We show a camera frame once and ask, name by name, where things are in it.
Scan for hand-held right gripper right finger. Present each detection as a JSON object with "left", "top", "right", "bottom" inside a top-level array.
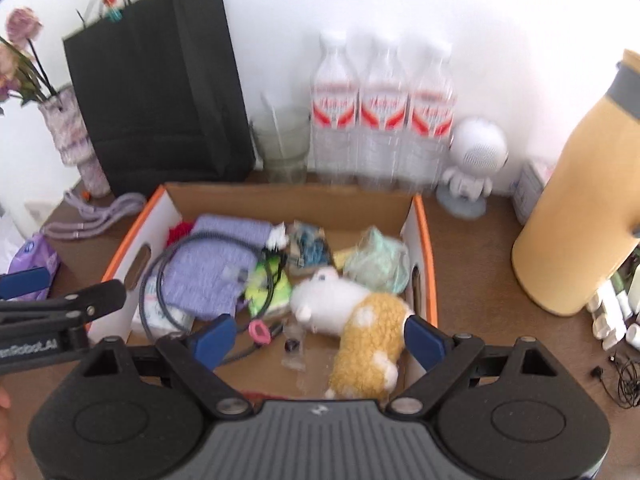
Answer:
[{"left": 387, "top": 317, "right": 561, "bottom": 417}]

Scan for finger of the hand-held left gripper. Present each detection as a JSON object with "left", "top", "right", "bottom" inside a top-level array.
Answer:
[
  {"left": 0, "top": 280, "right": 128, "bottom": 332},
  {"left": 0, "top": 266, "right": 52, "bottom": 302}
]

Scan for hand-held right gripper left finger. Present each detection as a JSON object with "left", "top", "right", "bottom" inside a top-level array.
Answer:
[{"left": 82, "top": 314, "right": 253, "bottom": 417}]

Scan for white tissue packet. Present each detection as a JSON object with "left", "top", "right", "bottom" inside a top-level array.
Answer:
[{"left": 131, "top": 274, "right": 197, "bottom": 337}]

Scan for pink ring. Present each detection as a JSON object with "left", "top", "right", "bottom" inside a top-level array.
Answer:
[{"left": 248, "top": 319, "right": 274, "bottom": 346}]

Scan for white and tan plush toy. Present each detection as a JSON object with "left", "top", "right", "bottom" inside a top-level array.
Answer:
[{"left": 289, "top": 266, "right": 417, "bottom": 401}]

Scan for purple knitted cloth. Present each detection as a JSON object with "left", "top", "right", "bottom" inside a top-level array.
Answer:
[{"left": 162, "top": 213, "right": 271, "bottom": 321}]

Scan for small clear plastic bag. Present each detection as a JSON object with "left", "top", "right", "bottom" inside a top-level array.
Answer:
[{"left": 279, "top": 324, "right": 309, "bottom": 372}]

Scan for green packet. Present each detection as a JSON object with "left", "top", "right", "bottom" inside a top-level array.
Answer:
[{"left": 244, "top": 254, "right": 294, "bottom": 319}]

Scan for cardboard box with orange rim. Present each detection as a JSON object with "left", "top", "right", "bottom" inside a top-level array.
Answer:
[{"left": 85, "top": 182, "right": 440, "bottom": 402}]

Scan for person's left hand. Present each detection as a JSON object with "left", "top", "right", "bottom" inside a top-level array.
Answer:
[{"left": 0, "top": 392, "right": 12, "bottom": 471}]

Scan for purple wipes packet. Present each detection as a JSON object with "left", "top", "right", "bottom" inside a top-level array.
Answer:
[{"left": 9, "top": 232, "right": 62, "bottom": 302}]

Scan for white plastic bag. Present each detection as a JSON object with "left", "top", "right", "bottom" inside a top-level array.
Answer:
[{"left": 0, "top": 207, "right": 32, "bottom": 277}]

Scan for pale green crumpled bag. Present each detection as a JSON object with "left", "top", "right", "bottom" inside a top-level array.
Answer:
[{"left": 343, "top": 226, "right": 412, "bottom": 295}]

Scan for red fluffy item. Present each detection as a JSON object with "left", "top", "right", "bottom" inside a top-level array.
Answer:
[{"left": 166, "top": 221, "right": 197, "bottom": 249}]

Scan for yellow pad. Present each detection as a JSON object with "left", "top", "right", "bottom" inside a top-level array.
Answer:
[{"left": 331, "top": 247, "right": 359, "bottom": 272}]

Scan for white crumpled paper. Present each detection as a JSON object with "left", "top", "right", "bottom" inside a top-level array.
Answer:
[{"left": 266, "top": 224, "right": 290, "bottom": 252}]

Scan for blue patterned packet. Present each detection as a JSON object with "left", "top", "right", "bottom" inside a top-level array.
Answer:
[{"left": 287, "top": 220, "right": 335, "bottom": 278}]

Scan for purple knitted vase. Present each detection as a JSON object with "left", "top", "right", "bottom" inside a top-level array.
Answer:
[{"left": 39, "top": 84, "right": 112, "bottom": 199}]

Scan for small white box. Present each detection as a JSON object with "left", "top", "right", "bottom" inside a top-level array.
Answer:
[{"left": 511, "top": 157, "right": 559, "bottom": 226}]

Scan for black paper bag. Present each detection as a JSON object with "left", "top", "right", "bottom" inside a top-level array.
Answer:
[{"left": 62, "top": 0, "right": 256, "bottom": 198}]

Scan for cluster of small white bottles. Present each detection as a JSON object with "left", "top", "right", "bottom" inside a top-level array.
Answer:
[{"left": 586, "top": 250, "right": 640, "bottom": 352}]

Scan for white robot figurine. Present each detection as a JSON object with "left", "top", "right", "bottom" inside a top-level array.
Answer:
[{"left": 436, "top": 116, "right": 511, "bottom": 219}]

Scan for clear drinking glass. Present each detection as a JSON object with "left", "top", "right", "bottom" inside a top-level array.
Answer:
[{"left": 251, "top": 92, "right": 312, "bottom": 184}]

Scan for yellow thermos bottle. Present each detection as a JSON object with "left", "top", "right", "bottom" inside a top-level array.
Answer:
[{"left": 511, "top": 49, "right": 640, "bottom": 317}]

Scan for red label water bottle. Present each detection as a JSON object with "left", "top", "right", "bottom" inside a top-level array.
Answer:
[
  {"left": 356, "top": 40, "right": 412, "bottom": 192},
  {"left": 400, "top": 42, "right": 457, "bottom": 196},
  {"left": 310, "top": 31, "right": 362, "bottom": 187}
]

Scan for dried pink flowers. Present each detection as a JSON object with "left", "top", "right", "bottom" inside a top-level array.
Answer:
[{"left": 0, "top": 7, "right": 57, "bottom": 117}]

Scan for purple braided cord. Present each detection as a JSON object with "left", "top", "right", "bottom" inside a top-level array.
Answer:
[{"left": 41, "top": 189, "right": 147, "bottom": 242}]

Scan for black earphone cable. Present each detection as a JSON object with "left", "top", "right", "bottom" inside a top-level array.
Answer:
[{"left": 589, "top": 349, "right": 640, "bottom": 409}]

